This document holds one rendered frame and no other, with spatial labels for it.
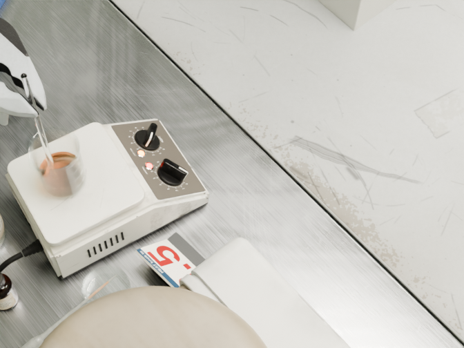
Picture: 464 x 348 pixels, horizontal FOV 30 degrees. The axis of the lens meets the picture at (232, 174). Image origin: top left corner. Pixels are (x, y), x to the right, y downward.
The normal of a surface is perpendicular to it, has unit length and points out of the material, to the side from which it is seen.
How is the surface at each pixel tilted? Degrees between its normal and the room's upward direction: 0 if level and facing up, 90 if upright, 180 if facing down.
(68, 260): 90
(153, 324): 5
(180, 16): 0
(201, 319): 5
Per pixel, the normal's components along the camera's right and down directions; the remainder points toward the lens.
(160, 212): 0.52, 0.75
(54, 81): 0.02, -0.50
